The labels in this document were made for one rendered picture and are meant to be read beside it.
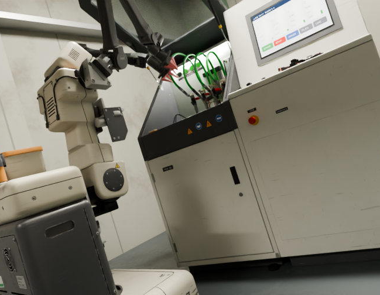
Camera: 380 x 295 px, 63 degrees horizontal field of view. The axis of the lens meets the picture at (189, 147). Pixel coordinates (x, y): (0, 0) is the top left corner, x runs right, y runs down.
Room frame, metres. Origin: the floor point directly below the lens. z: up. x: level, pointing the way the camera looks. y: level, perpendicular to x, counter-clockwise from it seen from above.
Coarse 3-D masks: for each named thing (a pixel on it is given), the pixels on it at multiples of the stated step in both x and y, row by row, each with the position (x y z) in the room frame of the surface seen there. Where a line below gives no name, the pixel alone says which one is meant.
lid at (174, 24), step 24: (144, 0) 1.91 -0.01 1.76; (168, 0) 1.91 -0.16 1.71; (192, 0) 1.92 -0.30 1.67; (216, 0) 1.90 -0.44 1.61; (120, 24) 2.08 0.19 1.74; (168, 24) 2.08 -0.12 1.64; (192, 24) 2.09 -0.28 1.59; (216, 24) 2.07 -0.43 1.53; (144, 48) 2.26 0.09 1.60; (168, 48) 2.26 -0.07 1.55; (192, 48) 2.26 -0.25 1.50
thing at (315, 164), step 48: (336, 0) 1.57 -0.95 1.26; (240, 48) 1.87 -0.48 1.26; (240, 96) 1.62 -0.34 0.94; (288, 96) 1.49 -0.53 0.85; (336, 96) 1.39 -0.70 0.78; (288, 144) 1.53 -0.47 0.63; (336, 144) 1.42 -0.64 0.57; (288, 192) 1.57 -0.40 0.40; (336, 192) 1.46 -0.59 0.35; (288, 240) 1.62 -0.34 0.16; (336, 240) 1.50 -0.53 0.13
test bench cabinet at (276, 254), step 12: (240, 144) 1.66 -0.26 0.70; (252, 180) 1.66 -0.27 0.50; (156, 192) 2.02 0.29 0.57; (264, 216) 1.66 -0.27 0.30; (168, 228) 2.02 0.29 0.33; (276, 252) 1.66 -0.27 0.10; (180, 264) 2.01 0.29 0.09; (192, 264) 1.96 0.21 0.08; (204, 264) 1.91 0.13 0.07; (216, 264) 1.95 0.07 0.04; (228, 264) 1.91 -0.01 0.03; (240, 264) 1.87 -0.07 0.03; (252, 264) 1.82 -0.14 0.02; (264, 264) 1.79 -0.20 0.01; (276, 264) 1.72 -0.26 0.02
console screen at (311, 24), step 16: (272, 0) 1.76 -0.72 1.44; (288, 0) 1.71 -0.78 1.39; (304, 0) 1.66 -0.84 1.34; (320, 0) 1.61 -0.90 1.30; (256, 16) 1.81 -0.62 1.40; (272, 16) 1.76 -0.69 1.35; (288, 16) 1.70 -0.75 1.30; (304, 16) 1.65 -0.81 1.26; (320, 16) 1.60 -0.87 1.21; (336, 16) 1.56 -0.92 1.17; (256, 32) 1.81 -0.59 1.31; (272, 32) 1.75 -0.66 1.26; (288, 32) 1.70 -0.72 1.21; (304, 32) 1.65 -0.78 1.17; (320, 32) 1.60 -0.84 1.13; (256, 48) 1.80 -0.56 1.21; (272, 48) 1.75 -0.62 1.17; (288, 48) 1.69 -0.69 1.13
